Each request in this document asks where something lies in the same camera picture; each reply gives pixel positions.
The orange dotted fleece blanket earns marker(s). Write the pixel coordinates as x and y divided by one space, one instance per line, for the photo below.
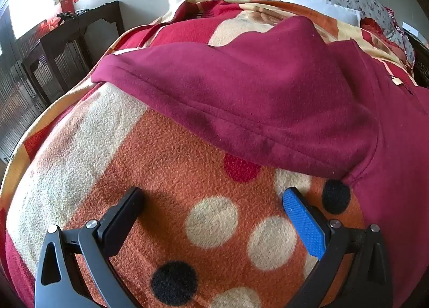
161 160

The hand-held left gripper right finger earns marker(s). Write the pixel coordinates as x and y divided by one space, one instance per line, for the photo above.
303 224

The maroon fleece garment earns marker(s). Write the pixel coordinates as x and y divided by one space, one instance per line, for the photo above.
251 93

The white box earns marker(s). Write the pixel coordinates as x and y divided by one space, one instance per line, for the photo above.
410 28

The white pillow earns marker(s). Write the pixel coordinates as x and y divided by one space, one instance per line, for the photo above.
321 5

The carved dark wooden headboard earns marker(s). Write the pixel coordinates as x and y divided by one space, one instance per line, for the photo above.
422 60

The red cushion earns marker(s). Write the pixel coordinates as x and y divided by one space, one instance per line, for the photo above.
377 26

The dark wooden side cabinet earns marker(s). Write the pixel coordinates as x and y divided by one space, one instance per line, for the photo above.
63 57

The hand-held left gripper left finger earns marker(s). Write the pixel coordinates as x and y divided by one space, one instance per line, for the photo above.
124 222

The dark wooden wardrobe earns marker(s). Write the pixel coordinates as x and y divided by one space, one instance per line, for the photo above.
13 103

